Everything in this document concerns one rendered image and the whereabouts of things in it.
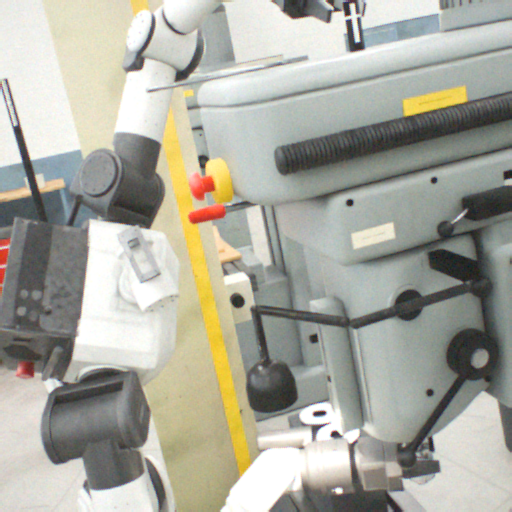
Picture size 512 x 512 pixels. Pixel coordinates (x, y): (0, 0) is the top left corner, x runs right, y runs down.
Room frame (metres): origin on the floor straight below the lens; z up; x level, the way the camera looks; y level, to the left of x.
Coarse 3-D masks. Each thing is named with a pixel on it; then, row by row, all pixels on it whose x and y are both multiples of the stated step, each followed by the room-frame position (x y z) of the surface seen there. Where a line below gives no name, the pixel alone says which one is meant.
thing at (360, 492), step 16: (288, 416) 1.40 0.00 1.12; (304, 416) 1.36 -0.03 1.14; (320, 416) 1.37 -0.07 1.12; (320, 432) 1.28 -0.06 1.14; (336, 432) 1.28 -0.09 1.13; (352, 432) 1.26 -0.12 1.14; (304, 448) 1.31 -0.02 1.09; (320, 496) 1.26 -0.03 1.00; (336, 496) 1.19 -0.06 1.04; (352, 496) 1.20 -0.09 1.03; (368, 496) 1.21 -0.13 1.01; (384, 496) 1.22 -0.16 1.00
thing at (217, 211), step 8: (200, 208) 1.01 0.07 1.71; (208, 208) 1.01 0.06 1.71; (216, 208) 1.00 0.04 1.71; (224, 208) 1.01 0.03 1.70; (232, 208) 1.01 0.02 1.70; (240, 208) 1.02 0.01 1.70; (192, 216) 1.00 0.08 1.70; (200, 216) 1.00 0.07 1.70; (208, 216) 1.00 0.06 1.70; (216, 216) 1.00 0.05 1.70; (224, 216) 1.01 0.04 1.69
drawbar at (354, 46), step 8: (352, 0) 0.96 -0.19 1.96; (344, 8) 0.97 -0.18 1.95; (352, 24) 0.96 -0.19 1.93; (360, 24) 0.97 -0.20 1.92; (352, 32) 0.96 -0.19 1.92; (360, 32) 0.96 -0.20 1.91; (352, 40) 0.96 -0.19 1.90; (360, 40) 0.96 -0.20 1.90; (352, 48) 0.97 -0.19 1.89; (360, 48) 0.96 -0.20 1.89
